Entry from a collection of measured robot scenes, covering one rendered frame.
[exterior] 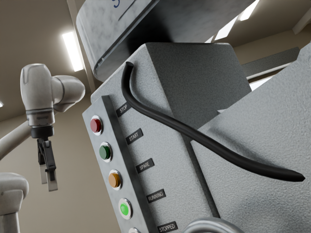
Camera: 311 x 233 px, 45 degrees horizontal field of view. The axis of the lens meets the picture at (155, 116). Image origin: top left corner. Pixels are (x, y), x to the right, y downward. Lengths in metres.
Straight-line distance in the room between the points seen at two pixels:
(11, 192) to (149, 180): 1.15
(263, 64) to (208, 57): 7.65
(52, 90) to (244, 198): 0.93
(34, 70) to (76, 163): 6.33
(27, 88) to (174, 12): 0.78
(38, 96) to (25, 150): 6.53
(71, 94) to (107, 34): 0.76
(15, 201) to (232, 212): 1.30
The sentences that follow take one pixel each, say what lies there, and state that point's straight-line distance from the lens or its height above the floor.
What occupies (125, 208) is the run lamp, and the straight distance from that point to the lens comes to 0.63.
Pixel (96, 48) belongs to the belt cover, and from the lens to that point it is 0.68.
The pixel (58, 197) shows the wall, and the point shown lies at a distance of 7.55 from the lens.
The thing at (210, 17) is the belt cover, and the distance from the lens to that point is 0.68.
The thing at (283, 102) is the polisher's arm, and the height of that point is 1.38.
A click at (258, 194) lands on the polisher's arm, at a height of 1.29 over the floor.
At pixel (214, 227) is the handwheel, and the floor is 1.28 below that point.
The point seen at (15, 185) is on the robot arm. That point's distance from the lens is 1.72.
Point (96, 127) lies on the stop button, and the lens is 0.65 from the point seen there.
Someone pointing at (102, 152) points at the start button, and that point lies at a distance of 0.65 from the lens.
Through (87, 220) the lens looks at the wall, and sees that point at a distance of 7.46.
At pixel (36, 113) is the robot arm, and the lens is 1.29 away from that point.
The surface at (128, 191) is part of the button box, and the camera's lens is 0.62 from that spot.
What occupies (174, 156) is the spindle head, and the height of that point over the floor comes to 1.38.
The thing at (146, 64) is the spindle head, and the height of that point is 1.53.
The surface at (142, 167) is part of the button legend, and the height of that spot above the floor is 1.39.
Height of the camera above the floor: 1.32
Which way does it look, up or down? 13 degrees up
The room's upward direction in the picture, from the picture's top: 21 degrees counter-clockwise
